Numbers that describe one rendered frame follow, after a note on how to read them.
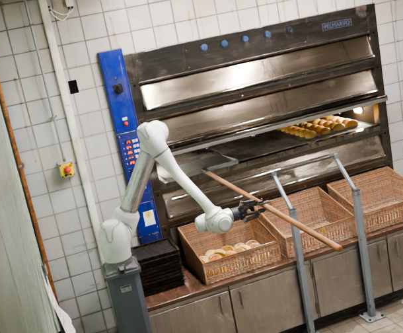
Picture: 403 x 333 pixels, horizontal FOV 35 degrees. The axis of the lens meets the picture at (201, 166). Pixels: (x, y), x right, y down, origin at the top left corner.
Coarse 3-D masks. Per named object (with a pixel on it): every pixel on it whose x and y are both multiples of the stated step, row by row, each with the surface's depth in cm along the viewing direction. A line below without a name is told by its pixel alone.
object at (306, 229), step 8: (216, 176) 424; (224, 184) 410; (232, 184) 400; (240, 192) 385; (264, 208) 355; (272, 208) 346; (280, 216) 336; (288, 216) 331; (296, 224) 320; (312, 232) 305; (320, 240) 298; (328, 240) 292; (336, 248) 285
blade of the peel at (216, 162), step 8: (200, 160) 484; (208, 160) 480; (216, 160) 476; (224, 160) 472; (232, 160) 468; (184, 168) 468; (192, 168) 464; (200, 168) 461; (208, 168) 451; (216, 168) 453; (160, 176) 459; (168, 176) 455
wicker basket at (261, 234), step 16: (192, 224) 449; (256, 224) 450; (192, 240) 448; (208, 240) 452; (224, 240) 455; (240, 240) 458; (256, 240) 460; (272, 240) 429; (192, 256) 427; (240, 256) 415; (272, 256) 423; (208, 272) 409; (224, 272) 413; (240, 272) 417
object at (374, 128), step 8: (368, 128) 486; (376, 128) 488; (336, 136) 481; (344, 136) 480; (352, 136) 482; (304, 144) 476; (312, 144) 473; (320, 144) 475; (328, 144) 477; (280, 152) 466; (288, 152) 467; (296, 152) 470; (248, 160) 461; (256, 160) 460; (264, 160) 462; (224, 168) 454; (232, 168) 456; (192, 176) 447; (200, 176) 449; (208, 176) 451; (168, 184) 442; (176, 184) 444
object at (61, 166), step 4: (68, 160) 416; (60, 164) 409; (64, 164) 409; (68, 164) 410; (72, 164) 411; (60, 168) 409; (64, 168) 410; (72, 168) 412; (60, 172) 410; (64, 172) 410; (72, 172) 412; (60, 176) 414; (64, 176) 411; (68, 176) 412
